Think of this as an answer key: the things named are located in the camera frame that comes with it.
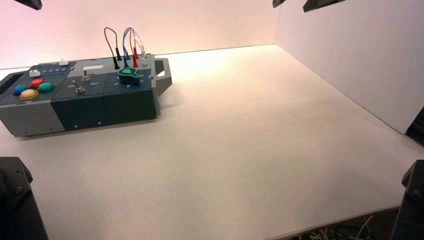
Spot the white side panel board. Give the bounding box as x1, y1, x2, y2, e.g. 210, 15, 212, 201
275, 0, 424, 135

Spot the blue jumper cable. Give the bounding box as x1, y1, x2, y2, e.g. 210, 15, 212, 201
122, 27, 133, 68

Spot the green push button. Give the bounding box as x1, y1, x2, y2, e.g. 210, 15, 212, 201
38, 82, 56, 94

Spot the black jumper cable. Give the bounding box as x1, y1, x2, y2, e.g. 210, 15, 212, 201
103, 27, 123, 70

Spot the green rotary knob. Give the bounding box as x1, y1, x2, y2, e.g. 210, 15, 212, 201
117, 67, 141, 86

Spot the yellow push button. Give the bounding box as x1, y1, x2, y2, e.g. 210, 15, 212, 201
19, 89, 40, 102

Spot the grey and teal control box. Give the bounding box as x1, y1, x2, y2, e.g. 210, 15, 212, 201
0, 53, 173, 138

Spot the white jumper cable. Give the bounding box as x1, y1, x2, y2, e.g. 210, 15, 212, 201
132, 29, 149, 67

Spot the blue push button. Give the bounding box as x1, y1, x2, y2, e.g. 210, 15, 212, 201
12, 85, 29, 97

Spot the red jumper cable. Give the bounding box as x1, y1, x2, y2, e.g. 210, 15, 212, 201
129, 28, 140, 68

